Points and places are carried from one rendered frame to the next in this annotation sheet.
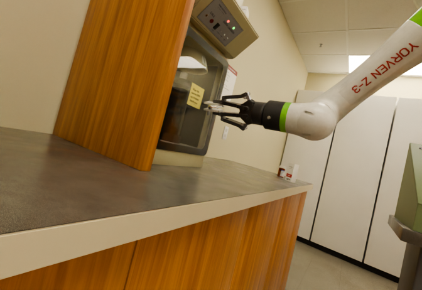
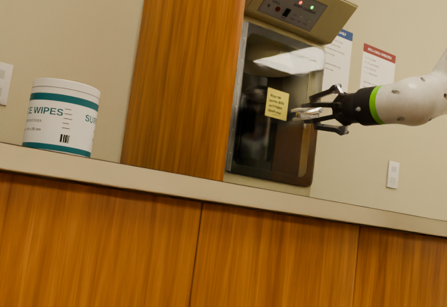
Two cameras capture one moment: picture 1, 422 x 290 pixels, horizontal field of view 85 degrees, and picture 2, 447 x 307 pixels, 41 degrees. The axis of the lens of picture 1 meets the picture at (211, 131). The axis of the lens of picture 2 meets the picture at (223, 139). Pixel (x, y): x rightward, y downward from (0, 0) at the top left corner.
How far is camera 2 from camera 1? 0.82 m
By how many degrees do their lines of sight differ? 22
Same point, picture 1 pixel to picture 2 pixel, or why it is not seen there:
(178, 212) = (232, 189)
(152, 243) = (216, 220)
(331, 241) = not seen: outside the picture
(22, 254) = (138, 179)
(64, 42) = (120, 73)
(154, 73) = (213, 85)
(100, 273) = (176, 224)
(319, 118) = (406, 96)
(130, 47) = (189, 62)
